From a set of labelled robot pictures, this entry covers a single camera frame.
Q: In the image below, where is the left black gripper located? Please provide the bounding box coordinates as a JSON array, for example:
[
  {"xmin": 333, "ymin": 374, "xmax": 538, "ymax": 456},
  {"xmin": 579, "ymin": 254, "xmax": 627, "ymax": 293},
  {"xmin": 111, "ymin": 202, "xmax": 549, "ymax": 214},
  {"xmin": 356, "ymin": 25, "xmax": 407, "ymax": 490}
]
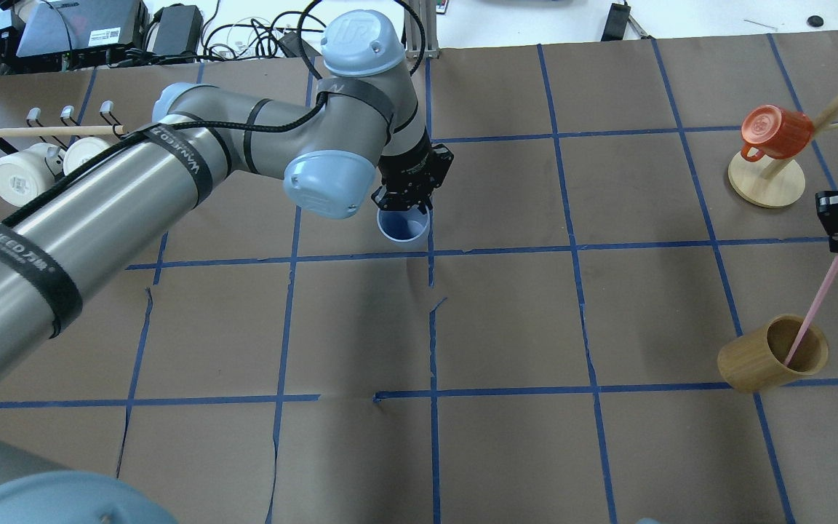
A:
[{"xmin": 372, "ymin": 138, "xmax": 455, "ymax": 213}]

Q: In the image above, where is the light blue plastic cup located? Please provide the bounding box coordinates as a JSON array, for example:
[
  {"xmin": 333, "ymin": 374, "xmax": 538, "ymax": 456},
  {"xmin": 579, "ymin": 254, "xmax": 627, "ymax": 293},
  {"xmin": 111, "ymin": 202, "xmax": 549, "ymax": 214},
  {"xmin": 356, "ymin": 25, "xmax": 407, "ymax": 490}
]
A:
[{"xmin": 376, "ymin": 207, "xmax": 432, "ymax": 252}]

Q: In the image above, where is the pink chopstick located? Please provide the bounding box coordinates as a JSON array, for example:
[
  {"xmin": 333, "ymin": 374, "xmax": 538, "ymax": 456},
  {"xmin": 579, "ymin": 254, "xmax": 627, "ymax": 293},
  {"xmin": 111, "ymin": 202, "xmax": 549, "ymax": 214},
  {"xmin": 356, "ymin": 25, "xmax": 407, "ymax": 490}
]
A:
[{"xmin": 783, "ymin": 253, "xmax": 838, "ymax": 366}]

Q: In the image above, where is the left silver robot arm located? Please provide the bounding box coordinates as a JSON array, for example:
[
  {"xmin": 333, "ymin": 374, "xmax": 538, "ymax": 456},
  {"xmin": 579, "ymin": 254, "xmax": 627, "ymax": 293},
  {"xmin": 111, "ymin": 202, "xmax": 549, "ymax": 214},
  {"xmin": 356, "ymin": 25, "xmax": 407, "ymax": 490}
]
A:
[{"xmin": 0, "ymin": 9, "xmax": 452, "ymax": 523}]

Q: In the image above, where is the bamboo wooden cup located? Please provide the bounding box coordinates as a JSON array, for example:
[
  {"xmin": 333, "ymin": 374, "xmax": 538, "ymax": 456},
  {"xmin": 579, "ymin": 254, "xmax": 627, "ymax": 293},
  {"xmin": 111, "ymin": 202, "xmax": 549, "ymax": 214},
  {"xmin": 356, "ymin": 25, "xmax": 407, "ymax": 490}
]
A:
[{"xmin": 717, "ymin": 314, "xmax": 829, "ymax": 394}]

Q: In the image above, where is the orange mug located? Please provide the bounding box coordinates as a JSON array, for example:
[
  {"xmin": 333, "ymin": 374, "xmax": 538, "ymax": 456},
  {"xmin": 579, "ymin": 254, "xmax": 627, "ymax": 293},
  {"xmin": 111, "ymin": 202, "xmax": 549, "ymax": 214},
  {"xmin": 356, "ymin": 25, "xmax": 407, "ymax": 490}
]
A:
[{"xmin": 741, "ymin": 104, "xmax": 815, "ymax": 162}]

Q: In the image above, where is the black power adapter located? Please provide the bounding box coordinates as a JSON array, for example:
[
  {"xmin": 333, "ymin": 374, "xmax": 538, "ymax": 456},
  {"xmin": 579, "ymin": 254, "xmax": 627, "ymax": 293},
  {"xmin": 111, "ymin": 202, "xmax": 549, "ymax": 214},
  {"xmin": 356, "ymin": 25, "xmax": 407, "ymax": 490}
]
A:
[{"xmin": 149, "ymin": 4, "xmax": 203, "ymax": 57}]

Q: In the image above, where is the white mug far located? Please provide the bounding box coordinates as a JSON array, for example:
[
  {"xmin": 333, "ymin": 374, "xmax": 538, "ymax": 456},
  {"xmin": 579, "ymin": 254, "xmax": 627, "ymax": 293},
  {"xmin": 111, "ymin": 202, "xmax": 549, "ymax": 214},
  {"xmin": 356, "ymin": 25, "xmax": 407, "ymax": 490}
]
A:
[{"xmin": 63, "ymin": 136, "xmax": 112, "ymax": 176}]

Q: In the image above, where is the white mug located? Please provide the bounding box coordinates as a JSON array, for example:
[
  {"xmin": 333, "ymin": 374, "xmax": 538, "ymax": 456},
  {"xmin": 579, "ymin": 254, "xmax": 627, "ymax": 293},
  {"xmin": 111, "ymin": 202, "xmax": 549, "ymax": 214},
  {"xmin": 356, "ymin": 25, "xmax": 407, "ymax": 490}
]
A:
[
  {"xmin": 63, "ymin": 136, "xmax": 112, "ymax": 176},
  {"xmin": 0, "ymin": 143, "xmax": 65, "ymax": 207}
]

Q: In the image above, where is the black computer box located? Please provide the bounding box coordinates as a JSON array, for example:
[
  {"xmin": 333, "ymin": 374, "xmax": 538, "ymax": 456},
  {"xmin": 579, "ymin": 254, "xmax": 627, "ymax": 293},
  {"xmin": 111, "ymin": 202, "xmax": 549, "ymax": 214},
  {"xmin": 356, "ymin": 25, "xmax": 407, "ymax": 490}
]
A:
[{"xmin": 16, "ymin": 1, "xmax": 149, "ymax": 59}]

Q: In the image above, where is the white mug near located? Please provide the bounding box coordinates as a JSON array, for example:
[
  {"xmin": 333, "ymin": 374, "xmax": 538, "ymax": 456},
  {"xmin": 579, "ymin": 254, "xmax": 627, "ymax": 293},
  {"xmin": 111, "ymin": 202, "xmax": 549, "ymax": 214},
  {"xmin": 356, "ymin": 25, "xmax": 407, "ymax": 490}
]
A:
[{"xmin": 0, "ymin": 143, "xmax": 65, "ymax": 207}]

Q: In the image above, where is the aluminium frame post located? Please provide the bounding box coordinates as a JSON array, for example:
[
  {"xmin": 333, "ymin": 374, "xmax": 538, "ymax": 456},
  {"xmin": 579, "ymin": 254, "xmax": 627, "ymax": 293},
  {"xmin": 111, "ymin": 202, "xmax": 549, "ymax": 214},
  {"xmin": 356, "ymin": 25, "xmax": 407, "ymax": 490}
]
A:
[{"xmin": 404, "ymin": 1, "xmax": 440, "ymax": 62}]

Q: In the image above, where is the black wire mug rack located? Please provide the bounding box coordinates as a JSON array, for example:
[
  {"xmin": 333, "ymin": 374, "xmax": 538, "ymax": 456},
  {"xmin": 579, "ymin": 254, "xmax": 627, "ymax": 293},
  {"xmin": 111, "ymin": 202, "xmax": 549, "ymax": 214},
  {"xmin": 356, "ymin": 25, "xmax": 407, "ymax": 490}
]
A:
[{"xmin": 0, "ymin": 100, "xmax": 130, "ymax": 158}]

